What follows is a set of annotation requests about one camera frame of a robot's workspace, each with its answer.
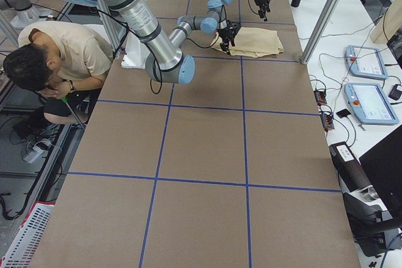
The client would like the green handled stick tool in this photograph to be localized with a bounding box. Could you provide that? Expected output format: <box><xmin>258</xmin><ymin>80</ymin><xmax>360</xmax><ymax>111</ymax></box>
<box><xmin>61</xmin><ymin>97</ymin><xmax>85</xmax><ymax>130</ymax></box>

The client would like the black brown cylinder device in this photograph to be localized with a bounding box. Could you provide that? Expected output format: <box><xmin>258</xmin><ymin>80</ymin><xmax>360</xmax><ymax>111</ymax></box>
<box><xmin>329</xmin><ymin>142</ymin><xmax>372</xmax><ymax>192</ymax></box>

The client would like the blue teach pendant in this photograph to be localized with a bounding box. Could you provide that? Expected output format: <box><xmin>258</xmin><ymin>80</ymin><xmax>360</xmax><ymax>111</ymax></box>
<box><xmin>344</xmin><ymin>83</ymin><xmax>399</xmax><ymax>126</ymax></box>
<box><xmin>345</xmin><ymin>45</ymin><xmax>388</xmax><ymax>80</ymax></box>

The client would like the black monitor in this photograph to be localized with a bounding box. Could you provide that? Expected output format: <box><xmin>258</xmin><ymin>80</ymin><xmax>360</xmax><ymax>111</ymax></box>
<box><xmin>359</xmin><ymin>127</ymin><xmax>402</xmax><ymax>217</ymax></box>

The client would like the upper blue teach pendant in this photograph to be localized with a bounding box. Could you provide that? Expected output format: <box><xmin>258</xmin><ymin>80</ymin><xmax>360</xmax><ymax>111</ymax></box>
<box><xmin>345</xmin><ymin>45</ymin><xmax>388</xmax><ymax>80</ymax></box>

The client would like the beige long-sleeve printed shirt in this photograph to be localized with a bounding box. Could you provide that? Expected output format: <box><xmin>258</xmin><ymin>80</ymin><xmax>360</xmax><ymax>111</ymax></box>
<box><xmin>229</xmin><ymin>27</ymin><xmax>284</xmax><ymax>58</ymax></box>

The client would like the white plastic basket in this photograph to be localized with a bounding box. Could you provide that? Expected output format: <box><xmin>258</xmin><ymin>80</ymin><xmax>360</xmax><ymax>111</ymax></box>
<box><xmin>1</xmin><ymin>201</ymin><xmax>55</xmax><ymax>267</ymax></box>

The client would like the lower blue teach pendant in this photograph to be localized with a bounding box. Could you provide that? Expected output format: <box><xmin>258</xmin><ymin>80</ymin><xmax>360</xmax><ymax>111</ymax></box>
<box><xmin>344</xmin><ymin>83</ymin><xmax>399</xmax><ymax>126</ymax></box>

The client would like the seated person beige shirt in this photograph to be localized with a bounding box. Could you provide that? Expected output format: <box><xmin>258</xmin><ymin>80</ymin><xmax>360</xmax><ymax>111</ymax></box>
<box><xmin>3</xmin><ymin>21</ymin><xmax>114</xmax><ymax>124</ymax></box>

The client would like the white power strip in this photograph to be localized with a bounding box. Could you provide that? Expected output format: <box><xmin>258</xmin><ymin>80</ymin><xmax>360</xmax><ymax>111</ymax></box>
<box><xmin>23</xmin><ymin>141</ymin><xmax>51</xmax><ymax>164</ymax></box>

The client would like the aluminium frame post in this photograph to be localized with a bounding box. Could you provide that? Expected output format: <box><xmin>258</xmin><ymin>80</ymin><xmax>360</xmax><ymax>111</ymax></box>
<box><xmin>300</xmin><ymin>0</ymin><xmax>340</xmax><ymax>65</ymax></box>

